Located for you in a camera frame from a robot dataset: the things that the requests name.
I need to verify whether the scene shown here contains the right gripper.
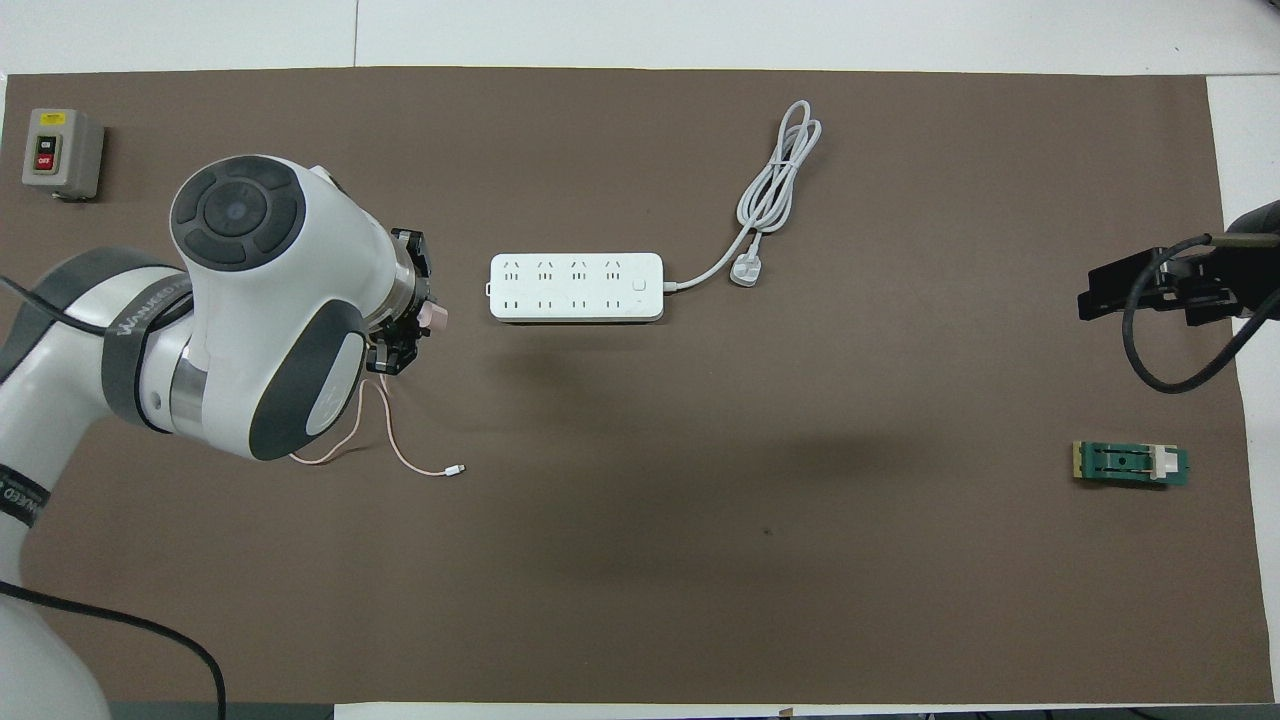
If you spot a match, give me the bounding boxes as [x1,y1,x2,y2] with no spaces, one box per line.
[1184,199,1280,328]

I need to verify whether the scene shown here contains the pink charging cable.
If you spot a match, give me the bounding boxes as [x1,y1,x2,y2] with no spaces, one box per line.
[289,374,469,478]

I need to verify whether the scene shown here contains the white power strip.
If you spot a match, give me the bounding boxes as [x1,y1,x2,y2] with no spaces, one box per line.
[487,252,666,324]

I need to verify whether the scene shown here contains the green circuit board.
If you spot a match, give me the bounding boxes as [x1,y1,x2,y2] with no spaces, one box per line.
[1071,439,1192,492]

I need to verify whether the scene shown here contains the white power cord with plug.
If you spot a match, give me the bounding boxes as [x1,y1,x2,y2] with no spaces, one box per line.
[661,99,824,294]

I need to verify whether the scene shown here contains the grey switch box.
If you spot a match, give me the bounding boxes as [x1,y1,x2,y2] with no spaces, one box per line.
[21,107,106,202]

